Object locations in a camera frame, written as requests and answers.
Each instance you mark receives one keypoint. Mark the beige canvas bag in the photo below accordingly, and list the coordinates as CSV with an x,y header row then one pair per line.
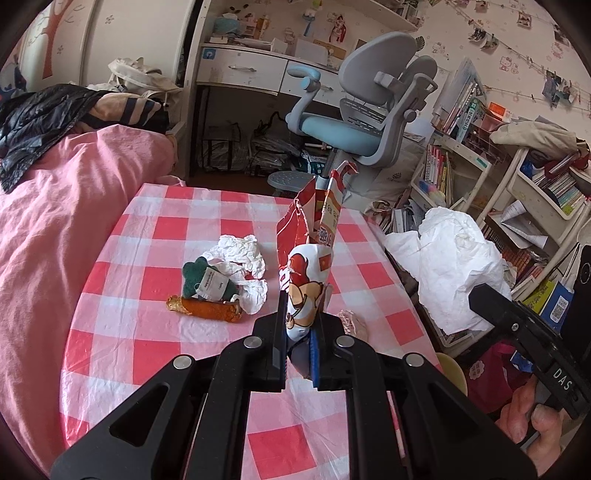
x,y
138,76

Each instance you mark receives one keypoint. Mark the green plush with label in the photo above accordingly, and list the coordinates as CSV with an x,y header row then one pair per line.
x,y
203,281

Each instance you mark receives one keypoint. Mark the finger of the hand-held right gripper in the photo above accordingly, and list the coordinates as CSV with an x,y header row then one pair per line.
x,y
496,307

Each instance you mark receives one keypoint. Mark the row of upright books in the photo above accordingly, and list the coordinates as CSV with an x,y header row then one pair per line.
x,y
464,104

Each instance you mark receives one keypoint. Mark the white wardrobe with tree decal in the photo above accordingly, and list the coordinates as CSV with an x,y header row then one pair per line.
x,y
115,37

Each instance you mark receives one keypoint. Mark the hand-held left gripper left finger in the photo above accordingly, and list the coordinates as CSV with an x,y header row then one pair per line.
x,y
280,344

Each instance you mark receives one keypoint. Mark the pink bag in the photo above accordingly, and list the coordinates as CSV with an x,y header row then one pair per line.
x,y
491,376

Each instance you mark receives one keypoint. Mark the yellow stool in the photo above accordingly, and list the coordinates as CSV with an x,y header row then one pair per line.
x,y
455,374

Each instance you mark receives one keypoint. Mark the white tissue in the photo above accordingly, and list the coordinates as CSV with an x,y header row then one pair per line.
x,y
240,258

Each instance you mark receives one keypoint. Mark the white desk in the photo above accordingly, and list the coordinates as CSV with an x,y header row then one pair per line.
x,y
277,55

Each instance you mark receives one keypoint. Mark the orange gold foil wrapper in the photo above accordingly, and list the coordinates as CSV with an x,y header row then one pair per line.
x,y
207,310

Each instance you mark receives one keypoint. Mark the wide white desk drawer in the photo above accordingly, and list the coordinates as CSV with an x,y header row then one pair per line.
x,y
240,69

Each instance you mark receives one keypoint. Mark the red white checkered tablecloth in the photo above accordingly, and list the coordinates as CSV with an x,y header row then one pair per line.
x,y
175,230

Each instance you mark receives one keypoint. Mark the beige cloth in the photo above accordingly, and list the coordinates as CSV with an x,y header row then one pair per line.
x,y
535,134

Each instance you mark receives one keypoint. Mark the grey blue office chair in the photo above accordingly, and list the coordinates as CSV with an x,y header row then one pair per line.
x,y
351,134

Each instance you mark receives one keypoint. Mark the small clear wrapper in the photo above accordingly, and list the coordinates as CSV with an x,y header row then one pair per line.
x,y
353,325

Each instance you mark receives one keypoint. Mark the person's right hand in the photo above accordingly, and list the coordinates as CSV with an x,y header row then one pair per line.
x,y
517,415

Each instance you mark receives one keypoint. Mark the pink blanket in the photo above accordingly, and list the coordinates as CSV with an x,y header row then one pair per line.
x,y
55,230

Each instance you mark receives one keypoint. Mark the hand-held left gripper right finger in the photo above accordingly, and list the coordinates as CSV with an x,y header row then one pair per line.
x,y
316,364

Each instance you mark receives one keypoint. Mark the row of thin red books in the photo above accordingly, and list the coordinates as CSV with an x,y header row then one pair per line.
x,y
438,173

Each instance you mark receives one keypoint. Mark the narrow white desk drawer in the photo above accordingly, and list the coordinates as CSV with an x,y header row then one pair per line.
x,y
323,85

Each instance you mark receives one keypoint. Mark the red doll wall picture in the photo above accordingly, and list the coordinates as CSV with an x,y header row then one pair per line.
x,y
339,27

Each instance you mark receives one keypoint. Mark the red white cartoon snack bag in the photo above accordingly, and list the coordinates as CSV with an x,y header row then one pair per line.
x,y
304,286

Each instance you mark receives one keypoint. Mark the large white paper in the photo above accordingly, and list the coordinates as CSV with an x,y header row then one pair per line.
x,y
452,267

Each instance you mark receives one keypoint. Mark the striped beige pillow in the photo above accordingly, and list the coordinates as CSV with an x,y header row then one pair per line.
x,y
124,110

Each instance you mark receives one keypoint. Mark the black puffer jacket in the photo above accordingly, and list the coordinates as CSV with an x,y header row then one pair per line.
x,y
41,120

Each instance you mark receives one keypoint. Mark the blue book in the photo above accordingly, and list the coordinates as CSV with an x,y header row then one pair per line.
x,y
556,304

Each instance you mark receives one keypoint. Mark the small white box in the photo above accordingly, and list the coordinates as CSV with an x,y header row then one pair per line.
x,y
279,45

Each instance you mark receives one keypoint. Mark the white rolling book rack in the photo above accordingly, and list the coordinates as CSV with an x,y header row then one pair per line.
x,y
531,194

